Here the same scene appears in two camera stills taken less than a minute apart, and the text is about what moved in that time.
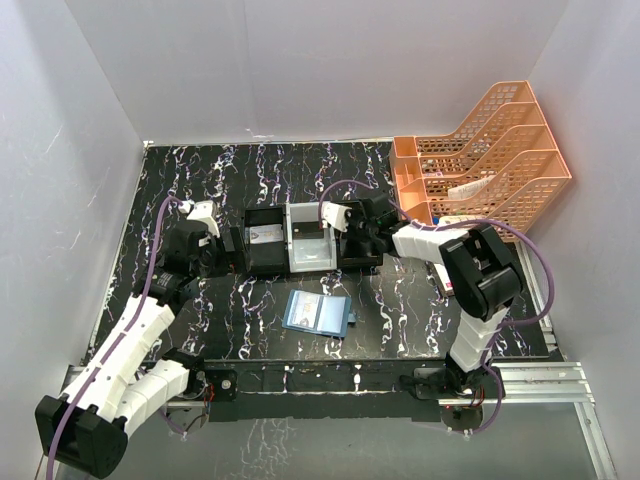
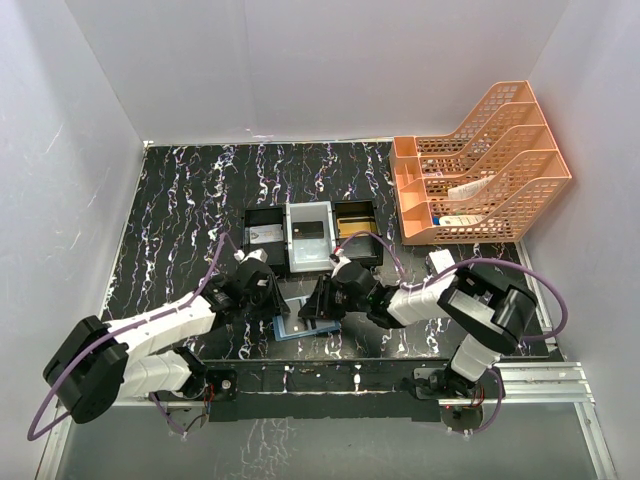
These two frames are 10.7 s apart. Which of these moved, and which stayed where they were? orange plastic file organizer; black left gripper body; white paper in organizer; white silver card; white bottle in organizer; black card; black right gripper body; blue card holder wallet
Moved: blue card holder wallet; black left gripper body; black right gripper body
Stayed: white silver card; black card; orange plastic file organizer; white bottle in organizer; white paper in organizer
